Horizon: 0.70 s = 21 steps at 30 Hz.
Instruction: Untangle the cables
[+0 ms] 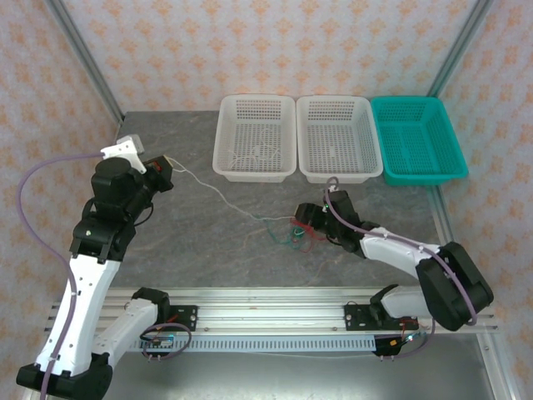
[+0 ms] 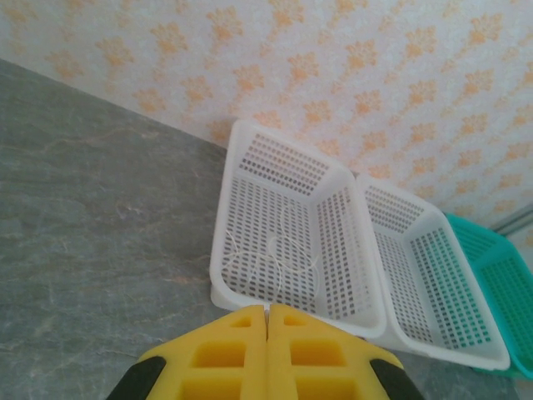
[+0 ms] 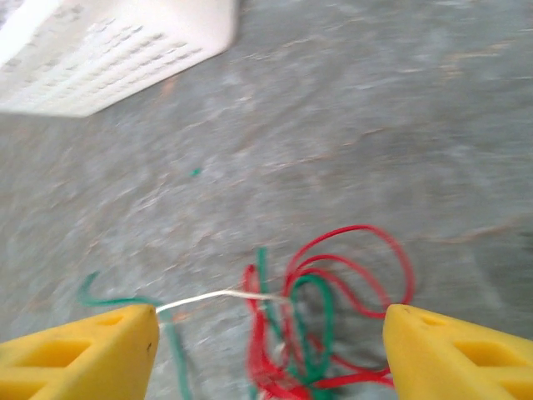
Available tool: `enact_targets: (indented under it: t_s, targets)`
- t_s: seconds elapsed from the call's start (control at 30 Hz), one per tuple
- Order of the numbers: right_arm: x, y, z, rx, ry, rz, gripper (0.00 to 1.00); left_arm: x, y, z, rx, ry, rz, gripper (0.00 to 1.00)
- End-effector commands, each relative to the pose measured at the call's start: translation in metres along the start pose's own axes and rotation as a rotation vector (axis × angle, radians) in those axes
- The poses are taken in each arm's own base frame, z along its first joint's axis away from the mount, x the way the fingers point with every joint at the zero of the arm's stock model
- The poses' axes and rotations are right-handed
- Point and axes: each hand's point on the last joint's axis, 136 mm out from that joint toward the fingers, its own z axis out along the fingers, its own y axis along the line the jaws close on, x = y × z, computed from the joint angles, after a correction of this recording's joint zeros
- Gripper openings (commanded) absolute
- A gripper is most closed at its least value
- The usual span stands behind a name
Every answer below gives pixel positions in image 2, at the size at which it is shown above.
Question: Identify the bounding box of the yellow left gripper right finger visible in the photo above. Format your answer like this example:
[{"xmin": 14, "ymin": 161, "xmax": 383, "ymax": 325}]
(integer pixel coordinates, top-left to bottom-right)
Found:
[{"xmin": 268, "ymin": 303, "xmax": 426, "ymax": 400}]

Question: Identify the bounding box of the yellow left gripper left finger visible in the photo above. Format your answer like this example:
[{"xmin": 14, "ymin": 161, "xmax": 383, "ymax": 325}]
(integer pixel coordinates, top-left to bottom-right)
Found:
[{"xmin": 106, "ymin": 304, "xmax": 268, "ymax": 400}]

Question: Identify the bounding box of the thin white cable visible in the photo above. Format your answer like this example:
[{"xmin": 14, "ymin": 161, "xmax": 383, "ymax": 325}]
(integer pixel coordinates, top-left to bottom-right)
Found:
[{"xmin": 220, "ymin": 206, "xmax": 321, "ymax": 301}]

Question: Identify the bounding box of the white perforated plastic basket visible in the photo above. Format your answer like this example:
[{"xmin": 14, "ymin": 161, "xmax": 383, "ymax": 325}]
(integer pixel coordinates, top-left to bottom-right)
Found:
[
  {"xmin": 356, "ymin": 172, "xmax": 512, "ymax": 371},
  {"xmin": 209, "ymin": 119, "xmax": 391, "ymax": 339}
]

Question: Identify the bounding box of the teal perforated plastic basket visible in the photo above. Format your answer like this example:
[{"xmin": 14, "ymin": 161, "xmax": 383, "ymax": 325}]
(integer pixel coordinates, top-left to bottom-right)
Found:
[{"xmin": 443, "ymin": 212, "xmax": 533, "ymax": 380}]

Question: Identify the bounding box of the aluminium frame post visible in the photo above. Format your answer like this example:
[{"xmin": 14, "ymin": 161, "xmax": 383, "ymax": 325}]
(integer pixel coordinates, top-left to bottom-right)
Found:
[{"xmin": 489, "ymin": 202, "xmax": 533, "ymax": 234}]

